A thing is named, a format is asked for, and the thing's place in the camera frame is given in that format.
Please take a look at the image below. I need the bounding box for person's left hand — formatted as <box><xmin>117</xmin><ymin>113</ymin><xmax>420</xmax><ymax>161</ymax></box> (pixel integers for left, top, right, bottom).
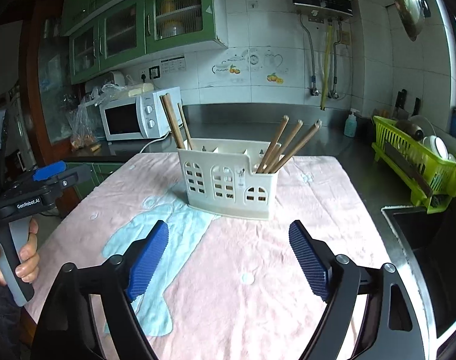
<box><xmin>0</xmin><ymin>218</ymin><xmax>41</xmax><ymax>286</ymax></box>

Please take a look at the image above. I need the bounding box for steel sink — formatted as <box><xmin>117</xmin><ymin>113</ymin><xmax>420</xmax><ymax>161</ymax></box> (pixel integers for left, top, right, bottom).
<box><xmin>382</xmin><ymin>206</ymin><xmax>456</xmax><ymax>359</ymax></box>

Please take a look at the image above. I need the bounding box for white microwave oven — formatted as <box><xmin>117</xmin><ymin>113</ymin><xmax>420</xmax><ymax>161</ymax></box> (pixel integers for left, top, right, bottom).
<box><xmin>100</xmin><ymin>87</ymin><xmax>182</xmax><ymax>141</ymax></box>

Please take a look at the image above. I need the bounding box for green dish rack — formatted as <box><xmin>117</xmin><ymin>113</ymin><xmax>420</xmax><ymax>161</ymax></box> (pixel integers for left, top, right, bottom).
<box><xmin>372</xmin><ymin>116</ymin><xmax>456</xmax><ymax>214</ymax></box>

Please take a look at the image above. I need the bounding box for pink and blue towel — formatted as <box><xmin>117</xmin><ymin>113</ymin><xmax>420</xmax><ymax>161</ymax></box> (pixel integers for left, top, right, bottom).
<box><xmin>27</xmin><ymin>154</ymin><xmax>389</xmax><ymax>359</ymax></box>

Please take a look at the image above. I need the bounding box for wooden chopstick cluster right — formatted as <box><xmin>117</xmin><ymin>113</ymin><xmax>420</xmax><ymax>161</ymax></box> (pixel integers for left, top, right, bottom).
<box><xmin>269</xmin><ymin>119</ymin><xmax>323</xmax><ymax>174</ymax></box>

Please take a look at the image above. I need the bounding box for cream plastic utensil holder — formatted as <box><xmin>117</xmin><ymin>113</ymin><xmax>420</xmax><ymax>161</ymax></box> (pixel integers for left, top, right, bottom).
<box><xmin>177</xmin><ymin>138</ymin><xmax>277</xmax><ymax>219</ymax></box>

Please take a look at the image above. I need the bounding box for soap dispenser bottle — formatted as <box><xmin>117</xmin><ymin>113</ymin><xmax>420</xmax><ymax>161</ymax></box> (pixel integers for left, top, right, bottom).
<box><xmin>344</xmin><ymin>108</ymin><xmax>359</xmax><ymax>138</ymax></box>

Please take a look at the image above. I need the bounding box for hanging steel wok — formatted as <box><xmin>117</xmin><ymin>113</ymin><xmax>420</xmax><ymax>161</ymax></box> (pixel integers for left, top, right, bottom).
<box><xmin>394</xmin><ymin>0</ymin><xmax>431</xmax><ymax>41</ymax></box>

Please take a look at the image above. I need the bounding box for gas water heater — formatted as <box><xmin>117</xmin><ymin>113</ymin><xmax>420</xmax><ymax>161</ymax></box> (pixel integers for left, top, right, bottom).
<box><xmin>288</xmin><ymin>0</ymin><xmax>353</xmax><ymax>23</ymax></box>

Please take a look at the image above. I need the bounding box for green wall cabinet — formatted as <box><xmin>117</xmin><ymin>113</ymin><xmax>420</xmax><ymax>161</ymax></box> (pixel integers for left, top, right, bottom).
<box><xmin>61</xmin><ymin>0</ymin><xmax>228</xmax><ymax>84</ymax></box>

